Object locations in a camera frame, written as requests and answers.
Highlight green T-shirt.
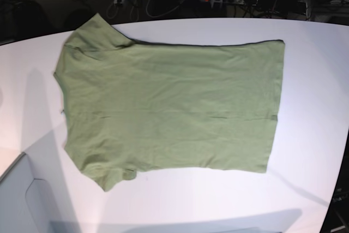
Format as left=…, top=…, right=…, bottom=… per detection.
left=54, top=15, right=285, bottom=191

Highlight grey looped cable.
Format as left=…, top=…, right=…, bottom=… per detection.
left=105, top=0, right=189, bottom=20

